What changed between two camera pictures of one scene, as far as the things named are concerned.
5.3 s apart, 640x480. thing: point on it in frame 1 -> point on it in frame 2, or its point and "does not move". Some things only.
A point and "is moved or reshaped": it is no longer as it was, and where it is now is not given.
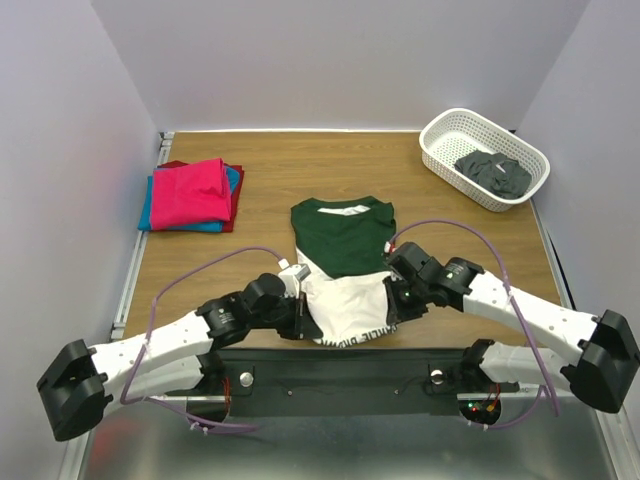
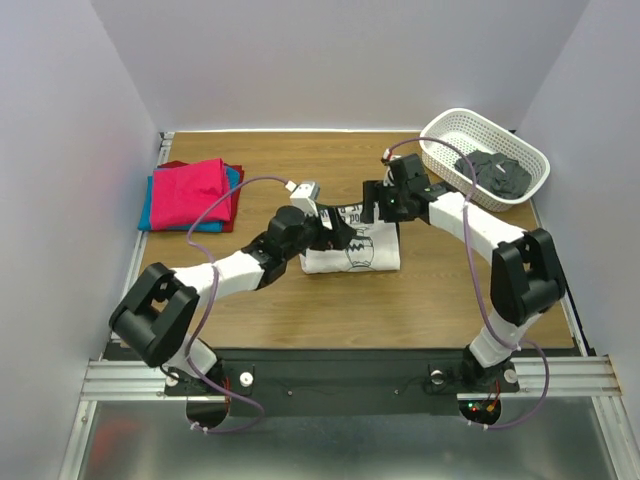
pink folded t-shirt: (190, 195) does not move
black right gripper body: (393, 298) -> (372, 201)
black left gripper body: (286, 317) -> (313, 237)
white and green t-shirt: (342, 244) is moved or reshaped
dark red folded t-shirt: (228, 226) does not move
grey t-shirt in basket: (498, 173) does not move
